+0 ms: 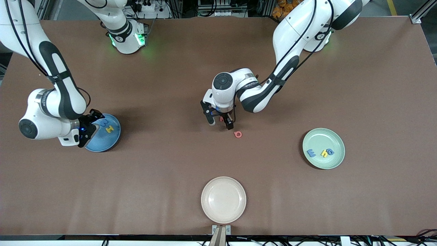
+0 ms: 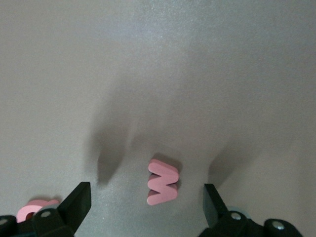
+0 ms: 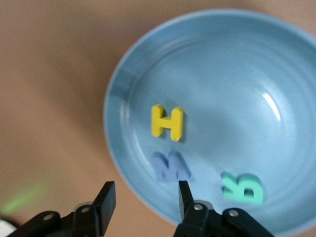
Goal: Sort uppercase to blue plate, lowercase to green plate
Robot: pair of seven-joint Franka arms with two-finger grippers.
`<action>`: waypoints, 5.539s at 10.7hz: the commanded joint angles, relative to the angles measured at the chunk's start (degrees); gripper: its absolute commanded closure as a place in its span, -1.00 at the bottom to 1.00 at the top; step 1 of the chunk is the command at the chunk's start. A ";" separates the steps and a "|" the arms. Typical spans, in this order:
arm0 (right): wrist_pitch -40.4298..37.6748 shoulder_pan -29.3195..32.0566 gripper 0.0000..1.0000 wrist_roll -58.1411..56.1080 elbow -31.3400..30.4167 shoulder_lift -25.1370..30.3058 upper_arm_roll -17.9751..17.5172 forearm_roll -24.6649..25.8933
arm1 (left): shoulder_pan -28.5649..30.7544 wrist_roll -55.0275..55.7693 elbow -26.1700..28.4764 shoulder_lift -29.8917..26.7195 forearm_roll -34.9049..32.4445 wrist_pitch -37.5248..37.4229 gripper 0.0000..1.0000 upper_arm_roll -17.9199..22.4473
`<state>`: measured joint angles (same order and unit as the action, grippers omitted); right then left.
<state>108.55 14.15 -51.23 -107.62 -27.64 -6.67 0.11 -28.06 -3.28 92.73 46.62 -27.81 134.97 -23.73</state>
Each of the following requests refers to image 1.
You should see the green round plate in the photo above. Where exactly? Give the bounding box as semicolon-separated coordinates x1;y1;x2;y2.
302;128;346;170

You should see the aluminium frame profile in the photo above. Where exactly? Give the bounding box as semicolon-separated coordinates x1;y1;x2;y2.
410;0;437;24

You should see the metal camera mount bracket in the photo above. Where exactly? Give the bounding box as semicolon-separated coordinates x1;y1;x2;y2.
209;225;231;246

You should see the blue round plate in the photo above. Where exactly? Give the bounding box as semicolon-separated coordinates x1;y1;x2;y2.
85;113;121;152

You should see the white device behind table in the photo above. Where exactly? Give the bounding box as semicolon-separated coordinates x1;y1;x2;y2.
197;0;249;18

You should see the bag of orange fruits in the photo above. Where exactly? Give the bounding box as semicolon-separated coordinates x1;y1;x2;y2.
272;0;306;17

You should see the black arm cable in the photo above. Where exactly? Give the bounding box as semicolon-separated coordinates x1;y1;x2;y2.
3;0;92;111
234;0;335;120

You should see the white power strip with plugs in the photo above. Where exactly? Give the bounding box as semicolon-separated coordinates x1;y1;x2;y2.
136;0;157;13

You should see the beige round plate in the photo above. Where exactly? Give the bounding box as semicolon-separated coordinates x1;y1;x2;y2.
201;176;247;224

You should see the brown table cover sheet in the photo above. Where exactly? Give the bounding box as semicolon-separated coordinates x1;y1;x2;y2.
0;16;437;237

